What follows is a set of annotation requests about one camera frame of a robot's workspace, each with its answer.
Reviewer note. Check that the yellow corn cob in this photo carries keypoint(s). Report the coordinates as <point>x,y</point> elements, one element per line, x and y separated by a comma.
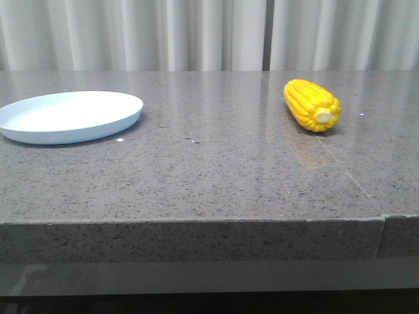
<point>312,106</point>

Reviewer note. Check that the light blue round plate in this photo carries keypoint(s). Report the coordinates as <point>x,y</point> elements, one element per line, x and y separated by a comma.
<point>69,117</point>

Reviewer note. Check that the white pleated curtain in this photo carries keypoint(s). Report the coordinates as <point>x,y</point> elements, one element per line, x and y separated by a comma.
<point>209,35</point>

